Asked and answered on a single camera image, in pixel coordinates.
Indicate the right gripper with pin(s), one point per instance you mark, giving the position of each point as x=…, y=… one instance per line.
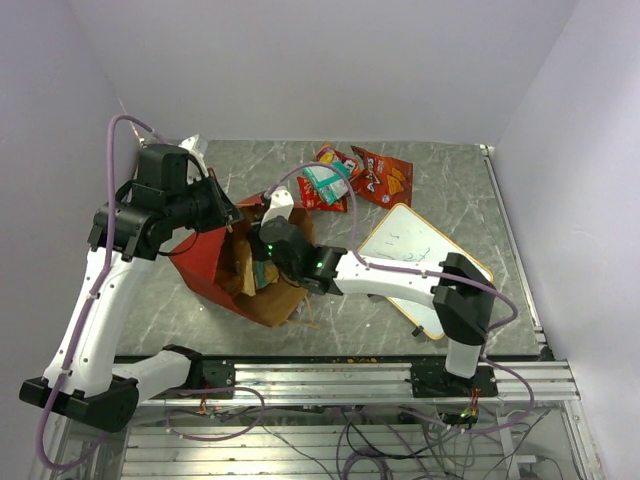
x=257, y=252

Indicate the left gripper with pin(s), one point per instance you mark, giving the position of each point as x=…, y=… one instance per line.
x=224, y=212

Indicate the red paper bag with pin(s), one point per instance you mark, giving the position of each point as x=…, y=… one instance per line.
x=196, y=260

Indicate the teal Fox's candy bag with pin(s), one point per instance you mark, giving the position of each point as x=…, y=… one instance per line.
x=329, y=183

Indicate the orange Fox's candy bag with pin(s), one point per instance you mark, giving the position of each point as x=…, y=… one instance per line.
x=328, y=154

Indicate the brown kettle chips bag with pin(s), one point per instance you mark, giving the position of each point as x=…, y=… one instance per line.
x=255, y=272

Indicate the red noodle snack bag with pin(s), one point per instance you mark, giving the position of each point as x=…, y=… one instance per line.
x=313, y=201

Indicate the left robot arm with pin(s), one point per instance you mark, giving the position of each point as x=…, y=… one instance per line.
x=173, y=189

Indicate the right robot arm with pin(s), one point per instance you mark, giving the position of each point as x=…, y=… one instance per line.
x=460, y=295

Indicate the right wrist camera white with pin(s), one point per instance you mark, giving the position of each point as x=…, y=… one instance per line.
x=281, y=204

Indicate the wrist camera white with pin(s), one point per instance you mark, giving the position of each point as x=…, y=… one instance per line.
x=281, y=204
x=196, y=146

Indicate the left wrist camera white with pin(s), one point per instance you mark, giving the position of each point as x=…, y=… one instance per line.
x=196, y=146

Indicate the small whiteboard yellow frame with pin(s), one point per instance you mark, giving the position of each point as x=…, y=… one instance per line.
x=404, y=235

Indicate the aluminium rail frame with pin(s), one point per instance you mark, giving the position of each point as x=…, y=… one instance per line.
x=346, y=417

